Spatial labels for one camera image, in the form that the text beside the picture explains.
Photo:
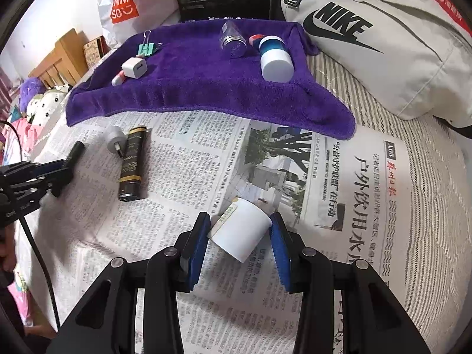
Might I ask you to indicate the small red and white cap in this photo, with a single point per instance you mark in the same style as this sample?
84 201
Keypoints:
255 39

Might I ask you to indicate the light wooden headboard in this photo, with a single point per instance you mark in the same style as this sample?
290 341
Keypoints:
62 59

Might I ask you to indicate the floral white pillow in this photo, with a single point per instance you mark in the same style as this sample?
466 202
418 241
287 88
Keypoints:
48 103

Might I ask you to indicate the purple towel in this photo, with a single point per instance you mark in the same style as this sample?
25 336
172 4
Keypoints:
202 88

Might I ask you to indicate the pink glue stick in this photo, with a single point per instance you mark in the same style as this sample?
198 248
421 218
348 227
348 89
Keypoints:
118 79

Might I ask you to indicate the clear plastic jar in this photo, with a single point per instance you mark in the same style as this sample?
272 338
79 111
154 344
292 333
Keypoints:
233 46

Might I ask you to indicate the purple plush toy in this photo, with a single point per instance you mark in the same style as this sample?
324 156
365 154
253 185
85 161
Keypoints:
31 88

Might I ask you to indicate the person's left hand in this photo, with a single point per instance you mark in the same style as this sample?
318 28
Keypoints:
7 254

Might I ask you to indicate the white cube charger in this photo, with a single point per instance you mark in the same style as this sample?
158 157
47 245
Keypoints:
134 68

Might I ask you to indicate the patterned cover book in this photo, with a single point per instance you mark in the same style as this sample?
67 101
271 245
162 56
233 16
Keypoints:
92 51

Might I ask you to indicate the grey sports bag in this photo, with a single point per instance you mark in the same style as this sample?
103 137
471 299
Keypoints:
398 62

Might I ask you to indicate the grey round plug adapter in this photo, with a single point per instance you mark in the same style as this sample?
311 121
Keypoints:
115 136

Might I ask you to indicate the black and gold box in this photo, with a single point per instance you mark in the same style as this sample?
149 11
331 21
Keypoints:
131 166

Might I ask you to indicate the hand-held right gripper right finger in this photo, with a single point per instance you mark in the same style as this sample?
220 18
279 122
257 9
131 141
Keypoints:
282 254

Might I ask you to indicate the newspaper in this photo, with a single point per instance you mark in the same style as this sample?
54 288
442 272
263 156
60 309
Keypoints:
184 162

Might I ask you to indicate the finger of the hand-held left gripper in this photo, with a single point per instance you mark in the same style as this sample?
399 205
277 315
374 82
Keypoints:
48 167
55 184

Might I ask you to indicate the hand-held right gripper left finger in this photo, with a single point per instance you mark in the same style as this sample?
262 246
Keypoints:
195 250

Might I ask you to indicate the blue and white jar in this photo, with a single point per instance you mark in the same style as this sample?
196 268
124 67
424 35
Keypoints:
276 64

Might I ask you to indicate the pink printed blanket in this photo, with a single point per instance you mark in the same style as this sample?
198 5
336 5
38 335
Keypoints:
22 132

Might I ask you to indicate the white plastic shopping bag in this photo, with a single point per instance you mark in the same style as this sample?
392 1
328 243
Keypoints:
155 0

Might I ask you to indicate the green binder clip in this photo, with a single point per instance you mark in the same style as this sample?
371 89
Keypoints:
147 49

